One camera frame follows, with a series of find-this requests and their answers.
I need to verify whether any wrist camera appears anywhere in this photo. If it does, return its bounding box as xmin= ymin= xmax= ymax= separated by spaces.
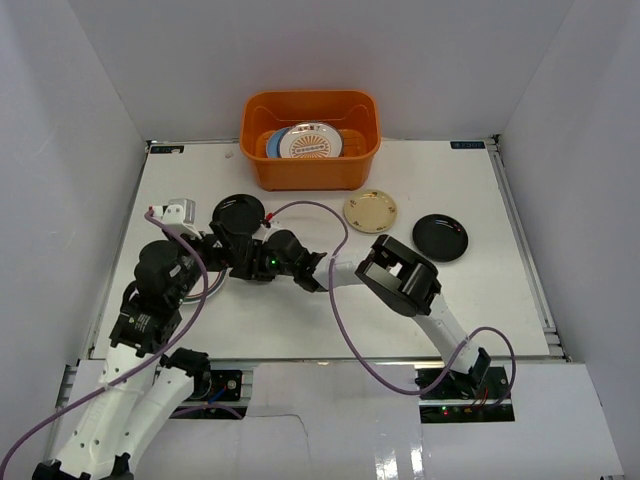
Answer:
xmin=149 ymin=198 xmax=199 ymax=236
xmin=260 ymin=213 xmax=278 ymax=242

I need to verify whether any blue table label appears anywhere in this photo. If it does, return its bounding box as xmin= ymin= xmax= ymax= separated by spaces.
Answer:
xmin=149 ymin=145 xmax=184 ymax=155
xmin=450 ymin=141 xmax=486 ymax=150

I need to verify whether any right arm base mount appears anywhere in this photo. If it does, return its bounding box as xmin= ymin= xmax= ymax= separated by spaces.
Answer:
xmin=419 ymin=366 xmax=515 ymax=425

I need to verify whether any black plate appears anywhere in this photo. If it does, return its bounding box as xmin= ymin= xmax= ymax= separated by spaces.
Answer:
xmin=412 ymin=214 xmax=469 ymax=262
xmin=212 ymin=194 xmax=266 ymax=235

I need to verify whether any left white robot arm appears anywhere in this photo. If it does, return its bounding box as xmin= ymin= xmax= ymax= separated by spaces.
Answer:
xmin=33 ymin=225 xmax=230 ymax=479

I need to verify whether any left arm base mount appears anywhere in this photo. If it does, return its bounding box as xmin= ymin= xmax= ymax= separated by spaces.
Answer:
xmin=175 ymin=368 xmax=243 ymax=413

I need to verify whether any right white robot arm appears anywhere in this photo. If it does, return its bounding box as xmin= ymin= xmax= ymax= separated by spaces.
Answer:
xmin=226 ymin=230 xmax=491 ymax=399

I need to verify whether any right blue table label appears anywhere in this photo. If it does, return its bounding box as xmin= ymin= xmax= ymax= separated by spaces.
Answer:
xmin=450 ymin=141 xmax=486 ymax=150

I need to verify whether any orange plastic bin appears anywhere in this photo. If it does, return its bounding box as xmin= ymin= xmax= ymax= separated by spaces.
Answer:
xmin=239 ymin=90 xmax=381 ymax=191

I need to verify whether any left blue table label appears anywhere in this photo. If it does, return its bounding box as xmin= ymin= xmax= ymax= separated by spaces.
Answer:
xmin=149 ymin=145 xmax=184 ymax=155

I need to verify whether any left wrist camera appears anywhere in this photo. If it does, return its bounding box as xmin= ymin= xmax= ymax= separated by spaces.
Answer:
xmin=149 ymin=198 xmax=199 ymax=236

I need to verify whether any green rimmed white plate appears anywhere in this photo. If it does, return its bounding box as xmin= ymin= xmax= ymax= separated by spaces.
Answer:
xmin=182 ymin=269 xmax=229 ymax=305

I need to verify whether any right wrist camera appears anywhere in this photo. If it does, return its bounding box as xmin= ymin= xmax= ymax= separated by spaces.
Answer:
xmin=260 ymin=213 xmax=278 ymax=242

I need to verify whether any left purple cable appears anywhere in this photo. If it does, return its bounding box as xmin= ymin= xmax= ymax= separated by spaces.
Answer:
xmin=0 ymin=208 xmax=246 ymax=469

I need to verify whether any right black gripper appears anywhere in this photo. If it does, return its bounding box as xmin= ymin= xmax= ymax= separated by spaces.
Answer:
xmin=230 ymin=239 xmax=298 ymax=282

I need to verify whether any sunburst pattern plate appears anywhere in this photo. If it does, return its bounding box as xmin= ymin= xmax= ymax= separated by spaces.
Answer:
xmin=278 ymin=122 xmax=344 ymax=159

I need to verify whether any blue plate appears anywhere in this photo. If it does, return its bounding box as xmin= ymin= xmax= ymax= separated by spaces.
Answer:
xmin=266 ymin=127 xmax=289 ymax=158

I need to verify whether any beige small plate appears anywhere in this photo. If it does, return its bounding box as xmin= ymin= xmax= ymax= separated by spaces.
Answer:
xmin=343 ymin=189 xmax=398 ymax=234

